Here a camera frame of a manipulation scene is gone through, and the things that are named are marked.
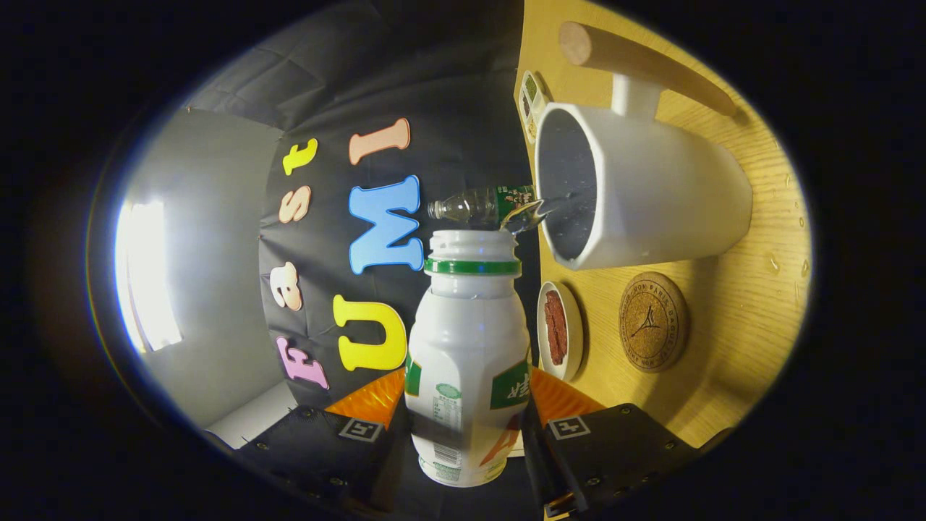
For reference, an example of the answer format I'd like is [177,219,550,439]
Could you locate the wooden table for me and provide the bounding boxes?
[514,0,812,449]

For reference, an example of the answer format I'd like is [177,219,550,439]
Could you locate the white cup with wooden handle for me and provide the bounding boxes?
[534,20,753,271]

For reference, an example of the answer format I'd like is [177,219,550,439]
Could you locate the white divided tray of beans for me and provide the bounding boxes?
[519,70,551,142]

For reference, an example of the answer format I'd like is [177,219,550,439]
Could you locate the round white plate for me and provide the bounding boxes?
[537,281,584,382]

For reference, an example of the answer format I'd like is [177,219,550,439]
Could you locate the reddish meat slices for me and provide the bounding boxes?
[544,290,569,366]

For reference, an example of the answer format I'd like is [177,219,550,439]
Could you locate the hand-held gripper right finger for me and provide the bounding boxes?
[522,368,701,519]

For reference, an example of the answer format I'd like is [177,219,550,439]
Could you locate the round cork coaster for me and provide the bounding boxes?
[619,271,689,373]

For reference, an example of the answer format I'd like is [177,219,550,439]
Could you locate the clear plastic water bottle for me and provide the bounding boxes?
[427,185,554,234]

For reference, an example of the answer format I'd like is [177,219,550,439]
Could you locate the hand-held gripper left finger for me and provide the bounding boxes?
[237,368,420,509]

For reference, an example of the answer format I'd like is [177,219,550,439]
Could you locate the white juice bottle green band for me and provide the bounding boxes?
[404,229,532,488]

